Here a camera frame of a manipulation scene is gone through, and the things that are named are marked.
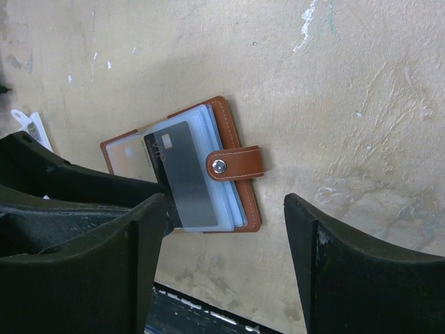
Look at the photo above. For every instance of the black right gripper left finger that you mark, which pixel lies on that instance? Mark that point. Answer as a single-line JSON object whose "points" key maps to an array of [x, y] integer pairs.
{"points": [[98, 282]]}

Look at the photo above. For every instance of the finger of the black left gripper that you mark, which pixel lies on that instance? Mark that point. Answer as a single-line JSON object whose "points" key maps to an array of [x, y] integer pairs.
{"points": [[74, 229], [30, 168]]}

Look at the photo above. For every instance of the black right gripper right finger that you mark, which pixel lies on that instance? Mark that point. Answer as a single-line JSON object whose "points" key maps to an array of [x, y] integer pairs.
{"points": [[351, 282]]}

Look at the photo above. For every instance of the dark grey VIP card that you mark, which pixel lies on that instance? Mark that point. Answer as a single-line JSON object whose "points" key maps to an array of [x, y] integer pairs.
{"points": [[171, 150]]}

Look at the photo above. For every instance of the brown leather card holder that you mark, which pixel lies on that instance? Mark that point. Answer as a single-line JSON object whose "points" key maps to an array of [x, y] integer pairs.
{"points": [[228, 167]]}

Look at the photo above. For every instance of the gold VIP credit card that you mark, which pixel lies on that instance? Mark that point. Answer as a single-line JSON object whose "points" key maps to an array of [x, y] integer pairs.
{"points": [[128, 157]]}

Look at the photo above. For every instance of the clear plastic packet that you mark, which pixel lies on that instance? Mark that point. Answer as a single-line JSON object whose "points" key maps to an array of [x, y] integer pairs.
{"points": [[32, 125]]}

